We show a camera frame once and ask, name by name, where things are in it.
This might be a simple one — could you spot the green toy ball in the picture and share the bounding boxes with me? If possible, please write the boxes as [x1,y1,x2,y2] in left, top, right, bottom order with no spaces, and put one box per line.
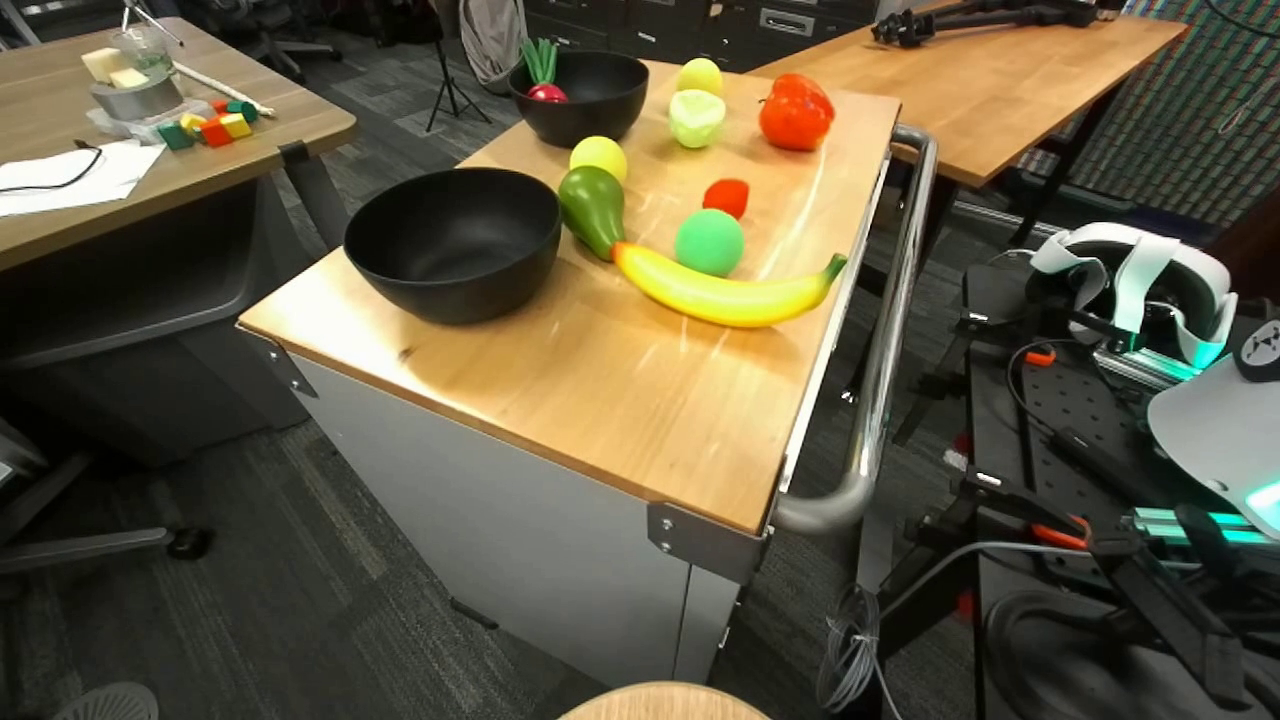
[670,209,743,278]

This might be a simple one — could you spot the colourful toy blocks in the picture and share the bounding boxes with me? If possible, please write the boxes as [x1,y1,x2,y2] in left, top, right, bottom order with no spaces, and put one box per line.
[154,99,259,152]

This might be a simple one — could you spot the yellow toy lemon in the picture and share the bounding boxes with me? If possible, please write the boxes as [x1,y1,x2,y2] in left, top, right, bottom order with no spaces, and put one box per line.
[568,137,627,179]

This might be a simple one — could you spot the white vr headset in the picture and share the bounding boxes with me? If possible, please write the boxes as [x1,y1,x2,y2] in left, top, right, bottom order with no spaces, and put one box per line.
[1028,221,1241,383]

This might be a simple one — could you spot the red toy radish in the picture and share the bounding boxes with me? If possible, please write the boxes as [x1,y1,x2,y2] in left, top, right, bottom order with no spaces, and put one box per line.
[521,39,568,104]

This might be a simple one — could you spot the green toy pear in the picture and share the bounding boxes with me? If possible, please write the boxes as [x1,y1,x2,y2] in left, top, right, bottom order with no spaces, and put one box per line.
[554,165,622,262]

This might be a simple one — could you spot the red toy strawberry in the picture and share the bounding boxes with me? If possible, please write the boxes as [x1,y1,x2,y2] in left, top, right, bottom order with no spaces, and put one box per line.
[704,178,746,216]

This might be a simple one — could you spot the black camera tripod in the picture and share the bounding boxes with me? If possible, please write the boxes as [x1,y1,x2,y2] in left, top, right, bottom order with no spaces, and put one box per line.
[424,0,489,128]

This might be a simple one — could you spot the silver cart handle bar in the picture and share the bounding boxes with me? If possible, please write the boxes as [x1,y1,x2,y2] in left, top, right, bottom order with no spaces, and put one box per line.
[772,128,934,538]

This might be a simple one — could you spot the white tool cart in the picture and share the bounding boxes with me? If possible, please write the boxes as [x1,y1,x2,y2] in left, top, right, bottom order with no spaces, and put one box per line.
[254,334,772,686]

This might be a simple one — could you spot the yellow toy banana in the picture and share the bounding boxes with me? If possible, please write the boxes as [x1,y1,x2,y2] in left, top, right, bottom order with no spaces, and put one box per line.
[611,244,848,330]

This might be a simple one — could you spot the black bowl with banana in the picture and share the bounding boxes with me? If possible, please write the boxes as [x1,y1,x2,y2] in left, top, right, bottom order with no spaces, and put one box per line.
[345,170,558,323]

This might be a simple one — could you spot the round wooden stool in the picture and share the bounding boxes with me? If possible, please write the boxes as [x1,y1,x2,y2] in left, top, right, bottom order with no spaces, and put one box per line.
[558,679,768,720]

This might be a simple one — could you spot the wooden office desk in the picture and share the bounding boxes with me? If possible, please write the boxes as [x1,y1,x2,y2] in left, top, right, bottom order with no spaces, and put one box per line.
[0,13,361,274]

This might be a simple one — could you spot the yellow green toy apple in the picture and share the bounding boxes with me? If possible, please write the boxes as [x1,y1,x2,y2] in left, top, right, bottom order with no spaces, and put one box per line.
[676,56,725,91]

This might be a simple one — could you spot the black bowl with pepper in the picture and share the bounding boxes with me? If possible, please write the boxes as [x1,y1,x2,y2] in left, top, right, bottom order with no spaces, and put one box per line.
[507,49,649,149]

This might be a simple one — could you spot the orange toy bell pepper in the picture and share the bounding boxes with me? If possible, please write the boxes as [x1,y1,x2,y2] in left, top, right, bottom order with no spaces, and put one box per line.
[761,73,837,152]

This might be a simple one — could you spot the white paper sheets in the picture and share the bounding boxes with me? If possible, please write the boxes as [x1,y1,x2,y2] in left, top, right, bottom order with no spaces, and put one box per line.
[0,140,163,216]

